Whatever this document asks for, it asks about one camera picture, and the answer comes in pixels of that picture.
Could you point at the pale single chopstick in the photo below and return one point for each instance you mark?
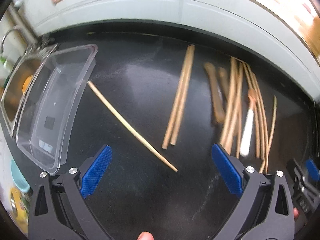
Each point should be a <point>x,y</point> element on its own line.
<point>129,127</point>

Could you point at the wooden chopstick pair stick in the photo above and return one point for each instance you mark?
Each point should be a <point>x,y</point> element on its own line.
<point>176,103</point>
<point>188,63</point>

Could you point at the white handled spoon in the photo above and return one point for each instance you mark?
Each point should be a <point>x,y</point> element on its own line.
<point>247,132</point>

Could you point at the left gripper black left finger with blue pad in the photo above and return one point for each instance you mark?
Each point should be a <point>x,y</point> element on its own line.
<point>58,208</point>

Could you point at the wooden chopstick in pile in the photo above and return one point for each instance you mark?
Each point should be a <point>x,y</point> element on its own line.
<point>231,95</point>
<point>236,106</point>

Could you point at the steel faucet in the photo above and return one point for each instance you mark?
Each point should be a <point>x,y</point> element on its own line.
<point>15,39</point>

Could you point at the teal bowl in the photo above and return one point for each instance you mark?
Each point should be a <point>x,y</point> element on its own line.
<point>18,178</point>

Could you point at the wooden spoon left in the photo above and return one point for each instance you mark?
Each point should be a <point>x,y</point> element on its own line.
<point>218,110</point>

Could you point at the operator hand thumb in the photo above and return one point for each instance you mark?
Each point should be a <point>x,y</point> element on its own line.
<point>145,236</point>

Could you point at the orange sink strainer plug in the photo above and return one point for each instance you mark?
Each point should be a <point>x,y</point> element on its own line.
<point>26,83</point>

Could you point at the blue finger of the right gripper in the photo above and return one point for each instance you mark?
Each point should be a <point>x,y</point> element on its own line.
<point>312,170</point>

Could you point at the clear plastic container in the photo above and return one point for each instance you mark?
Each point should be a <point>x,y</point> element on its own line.
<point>48,112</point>

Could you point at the operator other hand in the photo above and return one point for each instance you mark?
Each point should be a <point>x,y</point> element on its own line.
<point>295,213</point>

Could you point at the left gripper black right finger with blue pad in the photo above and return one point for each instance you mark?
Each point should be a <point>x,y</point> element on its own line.
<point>264,209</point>

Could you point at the stainless steel sink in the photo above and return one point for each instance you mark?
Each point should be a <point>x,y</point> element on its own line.
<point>13,96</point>

